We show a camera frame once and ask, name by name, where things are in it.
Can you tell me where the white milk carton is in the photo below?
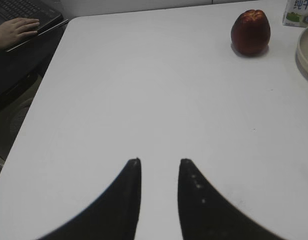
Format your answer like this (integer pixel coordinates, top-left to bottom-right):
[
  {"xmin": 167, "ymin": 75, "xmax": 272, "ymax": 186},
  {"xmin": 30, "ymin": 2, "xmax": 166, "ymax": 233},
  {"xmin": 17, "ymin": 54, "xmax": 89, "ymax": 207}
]
[{"xmin": 282, "ymin": 0, "xmax": 308, "ymax": 28}]

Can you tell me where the person's hand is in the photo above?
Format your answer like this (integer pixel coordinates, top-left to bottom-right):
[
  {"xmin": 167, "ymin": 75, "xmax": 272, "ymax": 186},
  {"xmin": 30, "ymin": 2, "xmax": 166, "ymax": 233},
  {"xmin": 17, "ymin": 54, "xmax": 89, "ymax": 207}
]
[{"xmin": 0, "ymin": 17, "xmax": 40, "ymax": 51}]

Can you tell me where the dark red apple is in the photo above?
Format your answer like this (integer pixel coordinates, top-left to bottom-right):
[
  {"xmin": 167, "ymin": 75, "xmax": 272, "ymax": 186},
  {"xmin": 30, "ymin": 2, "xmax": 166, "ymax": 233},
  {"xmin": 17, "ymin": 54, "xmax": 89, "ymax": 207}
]
[{"xmin": 231, "ymin": 9, "xmax": 271, "ymax": 56}]

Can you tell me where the grey round plate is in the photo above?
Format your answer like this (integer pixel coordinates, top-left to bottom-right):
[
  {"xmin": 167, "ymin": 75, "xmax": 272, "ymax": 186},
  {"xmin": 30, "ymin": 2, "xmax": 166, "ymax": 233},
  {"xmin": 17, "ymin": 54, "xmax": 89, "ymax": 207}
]
[{"xmin": 296, "ymin": 27, "xmax": 308, "ymax": 81}]

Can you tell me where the black laptop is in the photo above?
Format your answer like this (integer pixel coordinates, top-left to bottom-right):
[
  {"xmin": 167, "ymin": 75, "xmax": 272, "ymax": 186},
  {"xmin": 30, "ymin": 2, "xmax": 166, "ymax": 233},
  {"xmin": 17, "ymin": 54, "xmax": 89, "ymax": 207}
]
[{"xmin": 0, "ymin": 0, "xmax": 69, "ymax": 53}]

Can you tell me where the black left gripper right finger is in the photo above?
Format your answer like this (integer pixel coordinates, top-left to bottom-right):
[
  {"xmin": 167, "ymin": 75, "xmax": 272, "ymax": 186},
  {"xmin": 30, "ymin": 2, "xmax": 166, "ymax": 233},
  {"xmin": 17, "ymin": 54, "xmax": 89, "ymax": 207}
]
[{"xmin": 177, "ymin": 158, "xmax": 280, "ymax": 240}]

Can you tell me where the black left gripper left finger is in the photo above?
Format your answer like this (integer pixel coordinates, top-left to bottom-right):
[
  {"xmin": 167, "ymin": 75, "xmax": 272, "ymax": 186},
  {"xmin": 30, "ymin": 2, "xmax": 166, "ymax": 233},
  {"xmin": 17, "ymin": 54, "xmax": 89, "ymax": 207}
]
[{"xmin": 41, "ymin": 158, "xmax": 142, "ymax": 240}]

